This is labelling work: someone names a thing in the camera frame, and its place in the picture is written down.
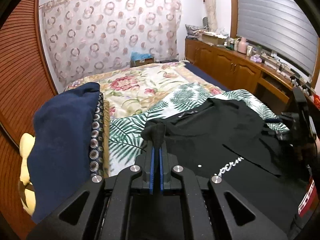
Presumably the beige window curtain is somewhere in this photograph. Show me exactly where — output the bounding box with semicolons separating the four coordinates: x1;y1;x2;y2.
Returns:
201;0;218;30

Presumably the open cardboard box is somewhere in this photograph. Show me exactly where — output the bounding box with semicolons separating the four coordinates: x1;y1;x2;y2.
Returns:
201;32;225;46

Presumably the palm leaf print sheet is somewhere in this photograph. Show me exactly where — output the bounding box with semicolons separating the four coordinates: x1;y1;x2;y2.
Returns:
109;82;290;178

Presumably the pink thermos jug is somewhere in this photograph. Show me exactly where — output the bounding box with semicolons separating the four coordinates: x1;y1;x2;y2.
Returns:
237;37;248;53

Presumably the stack of folded blankets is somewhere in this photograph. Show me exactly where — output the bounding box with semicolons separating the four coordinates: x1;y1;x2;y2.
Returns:
102;99;112;177

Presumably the brown cardboard box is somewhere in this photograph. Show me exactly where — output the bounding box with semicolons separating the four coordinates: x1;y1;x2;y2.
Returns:
131;57;155;67

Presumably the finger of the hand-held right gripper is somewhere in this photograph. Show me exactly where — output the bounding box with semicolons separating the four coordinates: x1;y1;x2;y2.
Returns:
274;127;294;142
265;112;294;127

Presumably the navy circle-pattern folded cloth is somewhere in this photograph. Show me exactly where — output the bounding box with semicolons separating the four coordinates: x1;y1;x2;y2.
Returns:
89;92;105;178

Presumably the sheer circle-pattern curtain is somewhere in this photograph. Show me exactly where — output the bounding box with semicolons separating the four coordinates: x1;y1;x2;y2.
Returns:
40;0;182;87

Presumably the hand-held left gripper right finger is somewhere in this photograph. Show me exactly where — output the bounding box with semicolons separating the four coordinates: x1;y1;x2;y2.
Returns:
159;145;289;240

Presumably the navy folded blanket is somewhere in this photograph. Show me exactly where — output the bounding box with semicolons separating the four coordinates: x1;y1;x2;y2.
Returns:
27;82;102;224

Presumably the floral blanket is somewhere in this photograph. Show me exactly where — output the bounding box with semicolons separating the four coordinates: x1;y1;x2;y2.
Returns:
65;62;227;120

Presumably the long wooden cabinet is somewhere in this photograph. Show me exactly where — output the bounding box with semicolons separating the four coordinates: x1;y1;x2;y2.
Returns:
184;37;320;110

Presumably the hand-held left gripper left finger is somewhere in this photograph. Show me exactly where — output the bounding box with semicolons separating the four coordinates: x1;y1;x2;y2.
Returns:
26;141;160;240

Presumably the navy bed sheet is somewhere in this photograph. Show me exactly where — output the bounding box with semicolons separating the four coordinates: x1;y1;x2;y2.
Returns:
185;61;232;92

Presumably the grey window blind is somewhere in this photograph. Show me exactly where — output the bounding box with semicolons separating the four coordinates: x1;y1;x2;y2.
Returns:
236;0;319;77

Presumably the black printed T-shirt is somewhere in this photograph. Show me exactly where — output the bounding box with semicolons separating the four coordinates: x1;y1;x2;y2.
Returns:
141;89;313;233

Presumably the brown louvred wooden wardrobe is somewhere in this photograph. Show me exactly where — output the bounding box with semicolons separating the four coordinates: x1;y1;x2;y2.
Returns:
0;0;58;230

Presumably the yellow plush toy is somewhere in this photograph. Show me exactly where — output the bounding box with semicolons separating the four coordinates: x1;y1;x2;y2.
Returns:
19;132;37;217

